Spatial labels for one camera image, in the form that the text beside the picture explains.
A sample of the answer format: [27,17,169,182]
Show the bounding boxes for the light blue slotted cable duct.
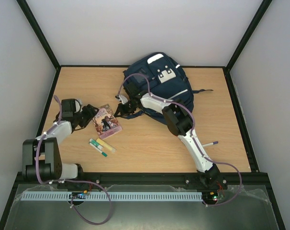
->
[21,191,203,202]

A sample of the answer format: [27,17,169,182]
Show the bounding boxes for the pink illustrated paperback book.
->
[92,104,123,140]

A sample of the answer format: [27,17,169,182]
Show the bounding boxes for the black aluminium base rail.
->
[15,171,270,190]

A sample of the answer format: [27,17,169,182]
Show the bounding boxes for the black enclosure frame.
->
[0,0,286,230]

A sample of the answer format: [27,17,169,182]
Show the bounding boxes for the purple capped marker pen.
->
[202,141,219,148]

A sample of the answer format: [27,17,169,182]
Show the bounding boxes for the yellow highlighter pen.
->
[96,138,116,153]

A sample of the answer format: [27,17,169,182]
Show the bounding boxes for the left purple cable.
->
[35,95,112,225]

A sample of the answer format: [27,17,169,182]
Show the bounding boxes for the green capped marker pen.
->
[89,142,108,157]

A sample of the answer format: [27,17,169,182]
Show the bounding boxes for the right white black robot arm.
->
[114,82,223,188]

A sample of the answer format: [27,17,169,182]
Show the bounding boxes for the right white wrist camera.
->
[115,94,128,104]

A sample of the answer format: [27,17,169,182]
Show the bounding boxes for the navy blue school backpack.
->
[122,52,206,112]

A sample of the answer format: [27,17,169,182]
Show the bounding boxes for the green white glue stick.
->
[89,138,103,150]

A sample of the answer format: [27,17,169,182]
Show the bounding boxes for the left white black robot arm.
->
[22,96,99,184]

